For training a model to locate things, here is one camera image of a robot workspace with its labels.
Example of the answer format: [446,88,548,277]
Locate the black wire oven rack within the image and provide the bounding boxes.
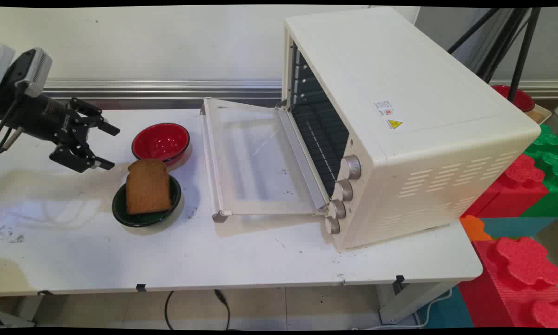
[290,103,350,197]

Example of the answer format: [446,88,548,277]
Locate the cream toaster oven body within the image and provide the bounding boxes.
[281,7,542,252]

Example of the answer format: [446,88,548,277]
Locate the white label sticker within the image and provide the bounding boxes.
[373,99,395,120]

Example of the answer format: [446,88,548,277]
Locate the orange foam block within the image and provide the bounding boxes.
[459,214,493,242]

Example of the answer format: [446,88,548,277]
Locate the teal foam floor mat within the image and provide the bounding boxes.
[416,286,475,329]

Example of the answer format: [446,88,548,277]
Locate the thin teal foam block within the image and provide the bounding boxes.
[480,216,558,239]

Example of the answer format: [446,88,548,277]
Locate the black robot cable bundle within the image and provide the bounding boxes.
[0,100,24,156]

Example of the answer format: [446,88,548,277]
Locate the white table leg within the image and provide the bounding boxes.
[376,279,462,325]

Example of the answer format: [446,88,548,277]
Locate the dark green bowl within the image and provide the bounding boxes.
[112,174,182,228]

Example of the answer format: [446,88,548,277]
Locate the red bowl on beige box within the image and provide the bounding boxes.
[491,85,535,113]

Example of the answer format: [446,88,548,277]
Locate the black cable under table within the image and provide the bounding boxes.
[164,289,231,330]

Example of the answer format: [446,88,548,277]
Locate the aluminium rail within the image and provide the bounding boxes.
[41,79,284,110]

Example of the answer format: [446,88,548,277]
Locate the small red foam block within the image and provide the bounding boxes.
[462,154,550,218]

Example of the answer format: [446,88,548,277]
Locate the brown bread slice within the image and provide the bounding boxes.
[126,159,173,215]

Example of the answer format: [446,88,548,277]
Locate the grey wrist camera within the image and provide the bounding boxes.
[8,47,53,98]

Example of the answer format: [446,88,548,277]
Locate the large red foam block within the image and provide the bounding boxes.
[457,237,558,328]

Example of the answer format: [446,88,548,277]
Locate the glass oven door with handle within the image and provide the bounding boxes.
[199,97,331,223]

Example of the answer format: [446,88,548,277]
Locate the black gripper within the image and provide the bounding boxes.
[0,91,121,174]

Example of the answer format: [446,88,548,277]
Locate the beige box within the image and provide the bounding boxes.
[524,104,553,125]

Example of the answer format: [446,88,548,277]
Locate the black tripod legs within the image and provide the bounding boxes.
[447,7,541,103]

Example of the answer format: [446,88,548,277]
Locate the red bowl with dark rim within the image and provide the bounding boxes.
[131,122,190,167]

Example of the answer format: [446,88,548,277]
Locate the white cable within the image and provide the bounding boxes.
[352,288,454,330]

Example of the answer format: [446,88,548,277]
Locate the green foam block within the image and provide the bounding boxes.
[520,123,558,218]

